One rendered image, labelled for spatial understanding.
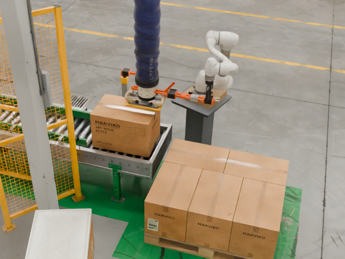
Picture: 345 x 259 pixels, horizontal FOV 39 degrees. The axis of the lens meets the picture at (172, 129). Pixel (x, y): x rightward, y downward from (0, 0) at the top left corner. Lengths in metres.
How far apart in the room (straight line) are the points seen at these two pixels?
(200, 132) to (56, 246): 2.58
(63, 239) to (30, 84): 1.15
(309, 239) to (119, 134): 2.13
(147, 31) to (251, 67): 3.77
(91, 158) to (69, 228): 1.51
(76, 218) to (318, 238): 2.50
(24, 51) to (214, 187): 2.10
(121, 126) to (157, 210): 0.90
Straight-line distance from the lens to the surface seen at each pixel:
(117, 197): 5.12
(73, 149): 4.78
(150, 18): 4.17
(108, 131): 4.78
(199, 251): 4.60
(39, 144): 3.98
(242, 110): 6.64
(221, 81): 5.15
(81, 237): 3.45
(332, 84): 7.64
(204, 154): 4.89
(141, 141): 4.70
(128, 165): 4.76
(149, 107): 4.55
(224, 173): 4.69
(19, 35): 3.52
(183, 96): 4.50
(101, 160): 4.86
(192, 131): 5.53
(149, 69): 4.39
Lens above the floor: 3.56
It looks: 35 degrees down
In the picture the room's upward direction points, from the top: 2 degrees clockwise
